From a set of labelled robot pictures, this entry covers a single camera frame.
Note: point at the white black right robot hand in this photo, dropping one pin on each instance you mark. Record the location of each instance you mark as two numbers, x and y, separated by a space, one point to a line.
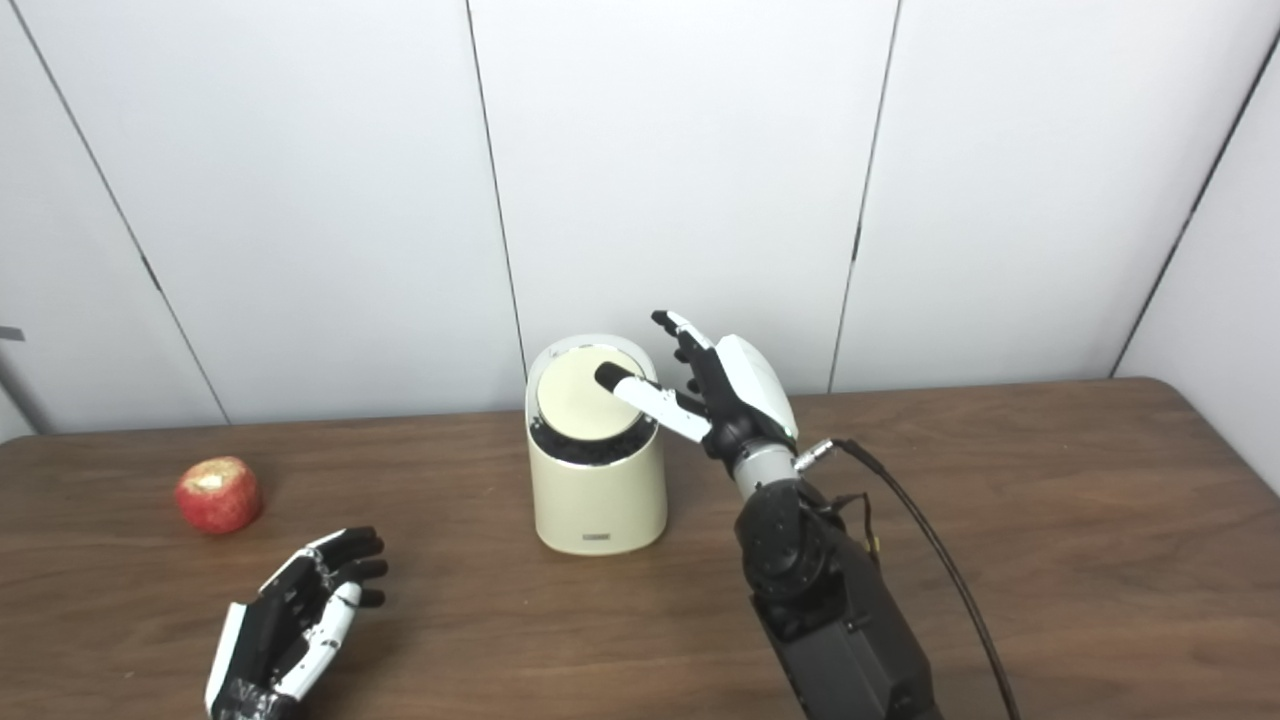
745 385

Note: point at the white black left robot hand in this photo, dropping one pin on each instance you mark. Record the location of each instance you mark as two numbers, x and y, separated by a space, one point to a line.
270 630

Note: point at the red apple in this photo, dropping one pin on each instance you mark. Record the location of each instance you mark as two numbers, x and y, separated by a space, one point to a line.
219 496

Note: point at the round cream bin lid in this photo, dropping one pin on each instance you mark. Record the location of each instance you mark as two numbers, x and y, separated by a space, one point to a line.
575 400

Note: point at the cream-colored bin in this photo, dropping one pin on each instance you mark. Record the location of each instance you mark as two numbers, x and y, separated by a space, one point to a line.
600 500

